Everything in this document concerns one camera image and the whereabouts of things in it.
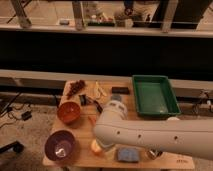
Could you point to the red yellow apple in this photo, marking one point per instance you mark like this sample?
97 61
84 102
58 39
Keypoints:
96 149

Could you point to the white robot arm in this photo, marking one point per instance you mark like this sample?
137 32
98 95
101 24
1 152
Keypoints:
186 137

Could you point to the white paper cup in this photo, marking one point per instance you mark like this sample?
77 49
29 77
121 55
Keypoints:
173 119

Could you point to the metal cup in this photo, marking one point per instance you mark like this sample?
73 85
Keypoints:
153 154

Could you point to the black rectangular block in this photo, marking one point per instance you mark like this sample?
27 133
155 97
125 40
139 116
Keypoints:
120 90

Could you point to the peeled banana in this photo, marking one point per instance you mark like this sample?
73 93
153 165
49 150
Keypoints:
98 91

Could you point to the small blue scrubber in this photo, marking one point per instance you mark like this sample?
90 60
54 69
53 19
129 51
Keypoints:
116 97

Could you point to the small black clip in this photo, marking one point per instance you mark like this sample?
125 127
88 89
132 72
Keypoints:
83 99

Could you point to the bunch of red grapes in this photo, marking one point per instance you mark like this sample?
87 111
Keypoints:
75 88

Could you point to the orange carrot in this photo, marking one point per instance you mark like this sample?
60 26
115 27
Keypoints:
92 120

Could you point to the orange bowl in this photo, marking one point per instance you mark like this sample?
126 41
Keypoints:
68 112

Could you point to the green plastic tray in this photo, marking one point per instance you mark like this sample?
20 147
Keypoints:
154 96

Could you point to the blue sponge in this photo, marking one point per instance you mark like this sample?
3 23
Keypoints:
130 155

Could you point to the purple bowl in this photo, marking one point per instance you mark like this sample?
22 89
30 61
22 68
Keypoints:
60 145

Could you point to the black power adapter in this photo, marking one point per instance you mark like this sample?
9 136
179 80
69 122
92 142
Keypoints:
26 115

